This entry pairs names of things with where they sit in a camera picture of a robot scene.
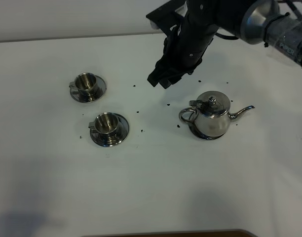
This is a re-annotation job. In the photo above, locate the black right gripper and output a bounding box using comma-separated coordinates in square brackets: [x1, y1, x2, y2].
[146, 0, 219, 89]

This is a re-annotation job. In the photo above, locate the stainless steel teapot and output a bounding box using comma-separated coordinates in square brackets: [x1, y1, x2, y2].
[179, 91, 255, 140]

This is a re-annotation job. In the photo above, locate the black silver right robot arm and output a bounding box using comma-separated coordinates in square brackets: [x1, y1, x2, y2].
[147, 0, 302, 88]

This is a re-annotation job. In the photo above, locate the near stainless steel saucer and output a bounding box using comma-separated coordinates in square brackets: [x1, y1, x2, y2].
[90, 113, 129, 147]

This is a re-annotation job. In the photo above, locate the stainless steel saucer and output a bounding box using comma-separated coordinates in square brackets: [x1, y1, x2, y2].
[70, 75, 107, 103]
[90, 113, 129, 147]

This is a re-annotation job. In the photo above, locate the far stainless steel saucer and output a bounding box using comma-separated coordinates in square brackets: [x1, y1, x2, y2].
[70, 75, 107, 103]

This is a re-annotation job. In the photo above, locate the near stainless steel teacup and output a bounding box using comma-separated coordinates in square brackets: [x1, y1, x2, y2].
[88, 112, 119, 134]

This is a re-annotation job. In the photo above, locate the stainless steel teacup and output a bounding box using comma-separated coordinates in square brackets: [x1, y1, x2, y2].
[69, 73, 98, 95]
[88, 112, 119, 134]

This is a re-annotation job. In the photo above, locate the far stainless steel teacup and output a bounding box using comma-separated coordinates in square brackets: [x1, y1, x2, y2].
[69, 73, 98, 95]

